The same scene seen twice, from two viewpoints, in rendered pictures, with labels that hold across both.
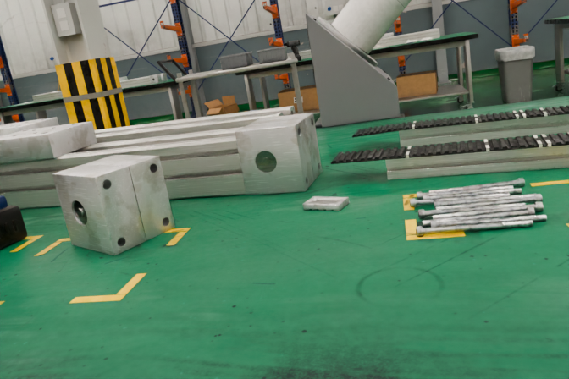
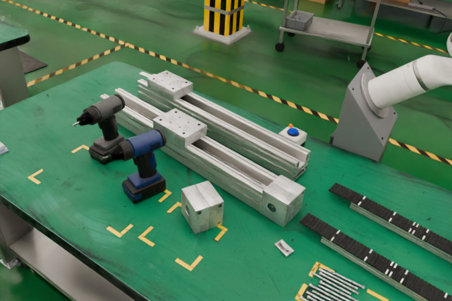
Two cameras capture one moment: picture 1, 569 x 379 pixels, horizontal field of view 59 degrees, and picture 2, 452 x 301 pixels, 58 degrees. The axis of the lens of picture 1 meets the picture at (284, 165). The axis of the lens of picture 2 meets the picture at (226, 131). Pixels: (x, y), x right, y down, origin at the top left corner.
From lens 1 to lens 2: 74 cm
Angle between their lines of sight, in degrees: 27
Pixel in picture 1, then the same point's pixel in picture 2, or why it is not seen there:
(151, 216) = (213, 222)
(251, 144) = (268, 198)
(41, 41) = not seen: outside the picture
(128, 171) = (209, 207)
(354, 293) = not seen: outside the picture
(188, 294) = (212, 283)
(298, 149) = (286, 213)
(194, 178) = (240, 193)
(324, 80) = (343, 123)
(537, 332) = not seen: outside the picture
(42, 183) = (177, 151)
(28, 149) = (175, 137)
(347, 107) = (350, 142)
